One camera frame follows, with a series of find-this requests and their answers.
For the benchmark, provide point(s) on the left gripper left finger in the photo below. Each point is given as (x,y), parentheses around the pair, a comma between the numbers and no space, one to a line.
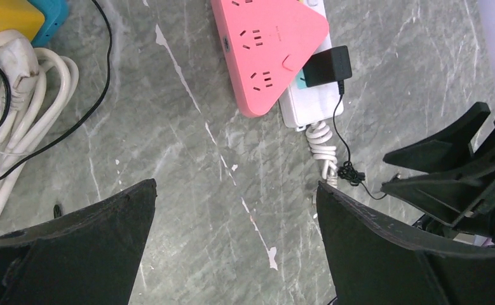
(90,256)

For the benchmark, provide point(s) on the black power adapter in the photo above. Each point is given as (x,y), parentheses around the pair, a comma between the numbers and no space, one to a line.
(329,66)

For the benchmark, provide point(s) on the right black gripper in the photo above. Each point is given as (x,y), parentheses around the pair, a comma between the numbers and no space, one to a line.
(458,194)

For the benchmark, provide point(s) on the pink triangular power strip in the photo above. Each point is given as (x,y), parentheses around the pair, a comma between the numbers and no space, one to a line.
(266,44)

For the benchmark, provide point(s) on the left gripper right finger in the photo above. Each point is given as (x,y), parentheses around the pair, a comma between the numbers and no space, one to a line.
(376,259)

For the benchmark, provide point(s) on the blue cube socket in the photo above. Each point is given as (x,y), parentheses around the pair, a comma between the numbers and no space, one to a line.
(55,13)

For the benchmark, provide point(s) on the yellow cube socket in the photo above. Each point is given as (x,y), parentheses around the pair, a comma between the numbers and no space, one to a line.
(19,23)

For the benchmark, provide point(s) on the white long power strip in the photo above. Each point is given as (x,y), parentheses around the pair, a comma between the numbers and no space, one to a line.
(302,106)

